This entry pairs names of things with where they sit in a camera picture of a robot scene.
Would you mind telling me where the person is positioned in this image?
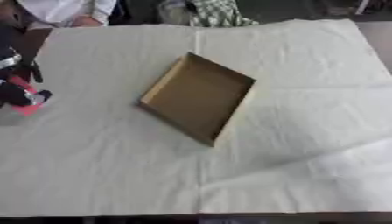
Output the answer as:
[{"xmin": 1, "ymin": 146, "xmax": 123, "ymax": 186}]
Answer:
[{"xmin": 0, "ymin": 0, "xmax": 120, "ymax": 30}]

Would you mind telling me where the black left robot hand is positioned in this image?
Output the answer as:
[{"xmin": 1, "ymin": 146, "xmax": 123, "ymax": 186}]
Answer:
[{"xmin": 0, "ymin": 46, "xmax": 54, "ymax": 109}]

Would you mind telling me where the tan cardboard box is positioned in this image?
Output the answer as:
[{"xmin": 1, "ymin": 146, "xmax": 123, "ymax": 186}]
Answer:
[{"xmin": 136, "ymin": 52, "xmax": 257, "ymax": 148}]

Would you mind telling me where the pink object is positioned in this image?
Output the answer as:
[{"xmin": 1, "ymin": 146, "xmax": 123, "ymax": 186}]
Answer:
[{"xmin": 6, "ymin": 74, "xmax": 48, "ymax": 117}]

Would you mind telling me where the green white checkered cloth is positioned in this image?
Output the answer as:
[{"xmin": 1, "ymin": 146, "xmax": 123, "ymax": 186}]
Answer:
[{"xmin": 156, "ymin": 0, "xmax": 261, "ymax": 28}]

